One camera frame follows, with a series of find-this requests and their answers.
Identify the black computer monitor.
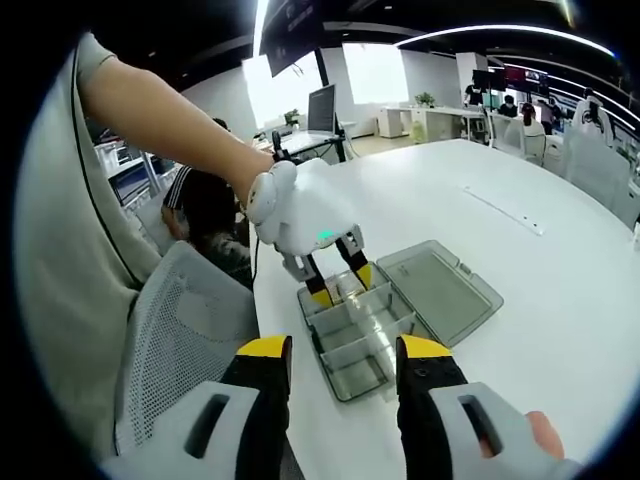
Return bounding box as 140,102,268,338
306,83,337,136

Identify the wall display screen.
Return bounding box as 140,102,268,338
504,64,549,94

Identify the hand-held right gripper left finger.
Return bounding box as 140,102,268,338
101,334,294,480

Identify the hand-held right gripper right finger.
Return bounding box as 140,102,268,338
395,334,576,480

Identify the grey mesh office chair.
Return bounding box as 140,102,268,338
114,241,261,480

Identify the white draped cloth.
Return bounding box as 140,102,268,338
572,88,614,146

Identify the white office chair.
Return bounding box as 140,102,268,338
492,119,546,164

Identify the clear plastic guide fixture box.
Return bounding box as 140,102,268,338
297,239,505,404

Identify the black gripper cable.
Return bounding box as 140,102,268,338
248,227,261,284

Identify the grey desk partition panel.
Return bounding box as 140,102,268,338
563,124,632,211

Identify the person's right hand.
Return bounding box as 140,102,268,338
524,410,568,454

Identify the curved ceiling light strip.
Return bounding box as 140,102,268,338
394,23,616,56

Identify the person's grey shirt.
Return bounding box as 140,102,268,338
14,32,166,451

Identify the straight ceiling light strip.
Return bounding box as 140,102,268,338
254,0,271,56

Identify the white low cabinet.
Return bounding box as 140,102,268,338
379,107,416,139

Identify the black hanging sign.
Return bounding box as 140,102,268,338
259,0,321,79

